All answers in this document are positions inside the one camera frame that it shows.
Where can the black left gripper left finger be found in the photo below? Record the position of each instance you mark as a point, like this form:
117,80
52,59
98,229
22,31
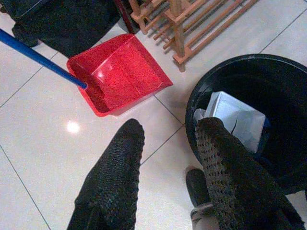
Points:
112,182

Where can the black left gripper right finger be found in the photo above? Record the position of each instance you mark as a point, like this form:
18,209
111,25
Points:
239,187

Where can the black round rubbish bin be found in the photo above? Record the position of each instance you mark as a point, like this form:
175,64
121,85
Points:
283,95

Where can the white paper box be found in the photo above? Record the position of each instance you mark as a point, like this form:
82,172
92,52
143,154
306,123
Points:
236,112

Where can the crumpled white paper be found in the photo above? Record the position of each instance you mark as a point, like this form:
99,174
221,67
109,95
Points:
199,114

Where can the dark red board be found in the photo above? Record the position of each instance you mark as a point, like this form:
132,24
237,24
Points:
125,16

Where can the black bag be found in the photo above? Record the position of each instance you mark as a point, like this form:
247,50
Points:
64,21

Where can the wooden slatted rack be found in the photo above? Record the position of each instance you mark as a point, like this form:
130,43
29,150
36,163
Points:
182,21

